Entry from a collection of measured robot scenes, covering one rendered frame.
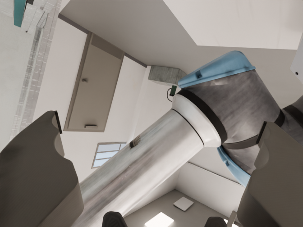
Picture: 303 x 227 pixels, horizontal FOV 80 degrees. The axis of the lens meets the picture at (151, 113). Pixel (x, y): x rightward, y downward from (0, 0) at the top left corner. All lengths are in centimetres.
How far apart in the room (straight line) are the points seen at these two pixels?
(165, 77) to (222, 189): 703
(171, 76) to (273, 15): 463
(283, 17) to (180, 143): 44
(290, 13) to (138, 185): 51
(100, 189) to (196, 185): 1057
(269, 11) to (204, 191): 1039
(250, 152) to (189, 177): 1055
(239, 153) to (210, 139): 7
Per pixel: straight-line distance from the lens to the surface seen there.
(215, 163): 1032
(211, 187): 1061
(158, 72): 539
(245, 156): 35
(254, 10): 58
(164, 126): 28
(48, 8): 68
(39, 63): 79
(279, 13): 59
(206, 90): 29
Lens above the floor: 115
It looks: 2 degrees up
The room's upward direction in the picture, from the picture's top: 165 degrees counter-clockwise
